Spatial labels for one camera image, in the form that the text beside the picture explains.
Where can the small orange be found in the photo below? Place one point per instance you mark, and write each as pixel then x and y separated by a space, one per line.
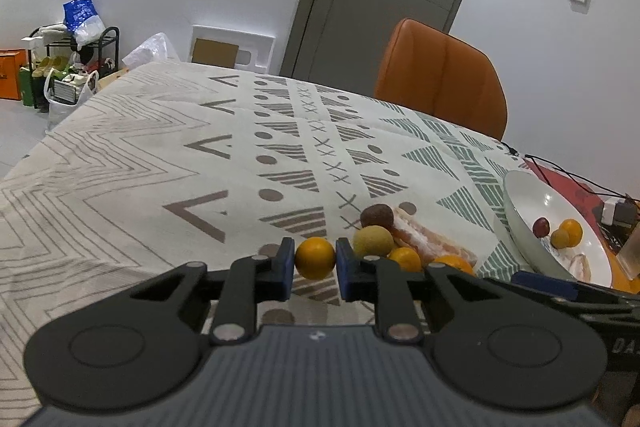
pixel 315 258
pixel 406 258

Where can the dark brown round fruit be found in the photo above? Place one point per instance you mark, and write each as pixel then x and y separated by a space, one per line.
pixel 376 215

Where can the white ceramic bowl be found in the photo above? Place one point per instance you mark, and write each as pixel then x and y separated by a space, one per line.
pixel 530 207

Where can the brown cardboard piece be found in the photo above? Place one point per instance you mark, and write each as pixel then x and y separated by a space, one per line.
pixel 215 53

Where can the black shoe rack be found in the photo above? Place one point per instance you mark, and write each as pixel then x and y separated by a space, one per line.
pixel 116 42

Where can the translucent plastic cup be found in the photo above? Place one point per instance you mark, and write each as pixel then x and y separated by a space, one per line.
pixel 632 257

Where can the pale green slipper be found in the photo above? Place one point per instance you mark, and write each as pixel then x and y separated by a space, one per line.
pixel 47 64

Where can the yellow-green round fruit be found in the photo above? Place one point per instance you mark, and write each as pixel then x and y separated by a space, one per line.
pixel 559 239
pixel 371 241

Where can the blue and white plastic bag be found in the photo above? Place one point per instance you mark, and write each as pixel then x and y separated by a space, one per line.
pixel 77 14

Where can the beige package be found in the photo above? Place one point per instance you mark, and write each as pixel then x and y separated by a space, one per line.
pixel 114 79

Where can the crumpled white plastic bag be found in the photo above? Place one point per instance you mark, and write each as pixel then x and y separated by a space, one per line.
pixel 150 49

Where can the peeled citrus segment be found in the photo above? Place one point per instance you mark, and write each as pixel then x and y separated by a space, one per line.
pixel 579 264

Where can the white foam packaging board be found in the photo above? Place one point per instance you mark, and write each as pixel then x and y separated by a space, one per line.
pixel 255 47

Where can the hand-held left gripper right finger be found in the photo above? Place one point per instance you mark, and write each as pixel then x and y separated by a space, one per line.
pixel 345 272

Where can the green box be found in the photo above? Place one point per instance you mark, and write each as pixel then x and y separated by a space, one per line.
pixel 27 87

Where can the red and orange mat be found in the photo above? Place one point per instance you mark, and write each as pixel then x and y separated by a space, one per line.
pixel 555 177

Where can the large orange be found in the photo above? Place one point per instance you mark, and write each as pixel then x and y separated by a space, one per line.
pixel 452 265
pixel 573 231

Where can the orange leather chair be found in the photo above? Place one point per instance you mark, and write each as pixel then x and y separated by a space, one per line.
pixel 440 77

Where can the white charger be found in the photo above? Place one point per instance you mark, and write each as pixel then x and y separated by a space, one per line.
pixel 610 212

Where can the orange paper bag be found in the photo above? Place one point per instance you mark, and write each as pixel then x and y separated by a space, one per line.
pixel 11 74

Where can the red plum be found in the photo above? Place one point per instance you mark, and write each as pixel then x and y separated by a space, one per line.
pixel 541 227

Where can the patterned white tablecloth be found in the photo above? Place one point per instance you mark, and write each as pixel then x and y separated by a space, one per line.
pixel 125 167

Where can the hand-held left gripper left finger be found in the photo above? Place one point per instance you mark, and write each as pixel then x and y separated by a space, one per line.
pixel 286 267

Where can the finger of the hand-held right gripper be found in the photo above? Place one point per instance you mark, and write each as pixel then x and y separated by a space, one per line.
pixel 545 283

